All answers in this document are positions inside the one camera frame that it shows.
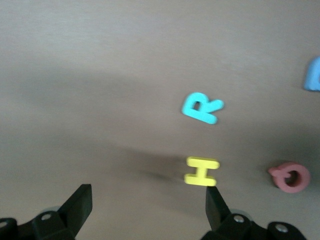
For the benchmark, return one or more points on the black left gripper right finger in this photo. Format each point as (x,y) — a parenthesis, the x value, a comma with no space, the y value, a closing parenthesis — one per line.
(217,217)

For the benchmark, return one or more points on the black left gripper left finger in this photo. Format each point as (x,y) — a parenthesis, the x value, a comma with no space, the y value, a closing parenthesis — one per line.
(75,210)

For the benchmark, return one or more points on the yellow foam letter H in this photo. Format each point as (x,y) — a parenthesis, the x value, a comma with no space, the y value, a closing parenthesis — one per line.
(201,171)

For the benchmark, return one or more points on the red foam letter Q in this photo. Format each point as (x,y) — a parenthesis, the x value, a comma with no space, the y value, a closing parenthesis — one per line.
(305,177)

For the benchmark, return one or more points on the teal foam letter R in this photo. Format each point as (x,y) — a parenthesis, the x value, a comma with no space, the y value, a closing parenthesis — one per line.
(188,110)

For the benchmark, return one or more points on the blue foam letter g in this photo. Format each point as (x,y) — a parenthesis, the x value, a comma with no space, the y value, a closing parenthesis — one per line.
(311,80)

